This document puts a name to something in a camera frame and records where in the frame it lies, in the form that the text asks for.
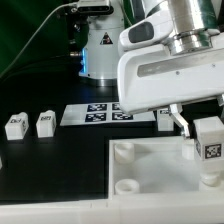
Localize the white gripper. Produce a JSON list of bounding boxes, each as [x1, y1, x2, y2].
[[117, 47, 224, 139]]

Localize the white square tabletop part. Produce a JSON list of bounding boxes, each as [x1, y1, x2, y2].
[[108, 136, 224, 198]]

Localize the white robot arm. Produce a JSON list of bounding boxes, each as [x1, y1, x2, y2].
[[117, 0, 224, 138]]

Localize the white sheet with fiducial tags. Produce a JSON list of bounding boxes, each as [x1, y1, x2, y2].
[[60, 102, 155, 126]]

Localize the white obstacle fence wall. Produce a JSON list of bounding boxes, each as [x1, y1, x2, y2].
[[0, 191, 224, 224]]

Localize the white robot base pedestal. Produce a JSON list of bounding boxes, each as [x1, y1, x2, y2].
[[79, 0, 124, 86]]

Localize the grey camera on base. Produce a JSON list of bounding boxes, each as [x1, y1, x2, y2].
[[77, 0, 111, 13]]

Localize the grey cable left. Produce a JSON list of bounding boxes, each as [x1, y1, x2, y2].
[[0, 2, 78, 78]]

